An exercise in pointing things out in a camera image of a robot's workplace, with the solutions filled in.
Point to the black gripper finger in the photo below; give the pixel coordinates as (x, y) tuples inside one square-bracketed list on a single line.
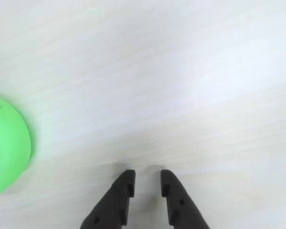
[(181, 210), (112, 207)]

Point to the green rubber duck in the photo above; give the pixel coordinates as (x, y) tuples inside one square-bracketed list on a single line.
[(7, 145)]

